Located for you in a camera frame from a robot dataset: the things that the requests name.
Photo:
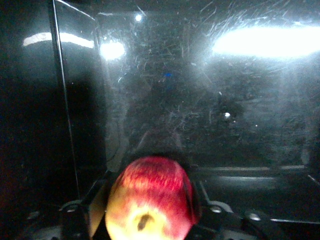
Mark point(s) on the black plastic box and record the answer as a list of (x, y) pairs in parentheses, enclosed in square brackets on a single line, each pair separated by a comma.
[(200, 112)]

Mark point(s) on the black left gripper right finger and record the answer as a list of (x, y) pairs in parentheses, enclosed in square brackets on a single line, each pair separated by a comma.
[(215, 212)]

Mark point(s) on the red yellow apple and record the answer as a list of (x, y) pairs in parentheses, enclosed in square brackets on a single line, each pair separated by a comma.
[(150, 200)]

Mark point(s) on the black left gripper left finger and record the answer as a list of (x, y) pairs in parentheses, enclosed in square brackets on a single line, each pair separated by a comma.
[(82, 212)]

